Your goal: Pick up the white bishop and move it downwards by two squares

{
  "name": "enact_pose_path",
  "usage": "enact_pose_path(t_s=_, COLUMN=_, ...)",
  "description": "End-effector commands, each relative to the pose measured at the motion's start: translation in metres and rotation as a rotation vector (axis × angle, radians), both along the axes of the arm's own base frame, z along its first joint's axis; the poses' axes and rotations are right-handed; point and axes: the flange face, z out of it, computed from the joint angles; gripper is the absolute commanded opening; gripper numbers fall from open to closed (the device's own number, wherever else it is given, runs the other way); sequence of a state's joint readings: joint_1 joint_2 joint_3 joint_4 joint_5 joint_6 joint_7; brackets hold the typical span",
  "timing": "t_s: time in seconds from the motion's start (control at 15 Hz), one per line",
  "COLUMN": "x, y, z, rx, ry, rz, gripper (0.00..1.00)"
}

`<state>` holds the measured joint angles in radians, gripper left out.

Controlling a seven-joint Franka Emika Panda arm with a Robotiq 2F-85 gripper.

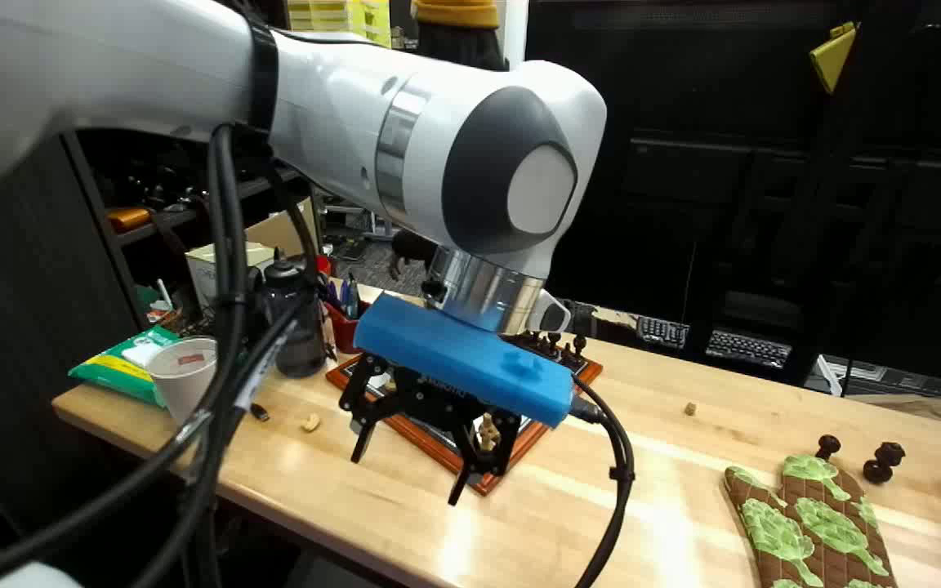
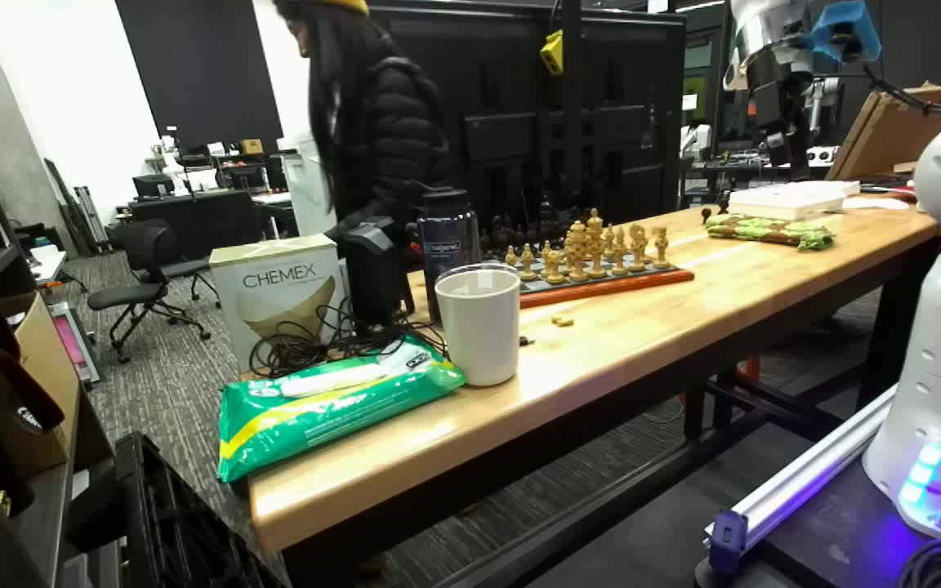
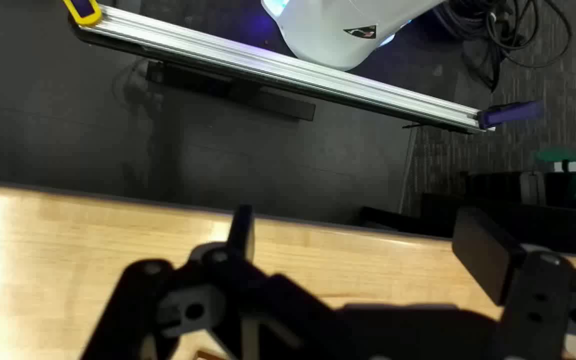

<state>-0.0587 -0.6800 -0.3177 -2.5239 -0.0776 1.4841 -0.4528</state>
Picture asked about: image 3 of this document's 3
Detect tangled black floor cables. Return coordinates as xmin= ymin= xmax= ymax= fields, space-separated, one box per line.
xmin=433 ymin=0 xmax=574 ymax=90

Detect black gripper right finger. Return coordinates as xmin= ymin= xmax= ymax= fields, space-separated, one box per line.
xmin=449 ymin=205 xmax=576 ymax=360

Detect silver aluminium extrusion rail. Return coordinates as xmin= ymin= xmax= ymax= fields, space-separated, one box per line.
xmin=76 ymin=3 xmax=495 ymax=133

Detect purple rail end cap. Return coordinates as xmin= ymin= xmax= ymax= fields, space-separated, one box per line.
xmin=475 ymin=97 xmax=545 ymax=131

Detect yellow rail end cap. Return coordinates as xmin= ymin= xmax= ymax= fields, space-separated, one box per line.
xmin=61 ymin=0 xmax=106 ymax=29

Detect black box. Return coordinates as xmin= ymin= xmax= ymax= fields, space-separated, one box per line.
xmin=419 ymin=167 xmax=576 ymax=256

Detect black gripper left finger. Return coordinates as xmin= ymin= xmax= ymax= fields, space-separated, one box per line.
xmin=77 ymin=203 xmax=334 ymax=360

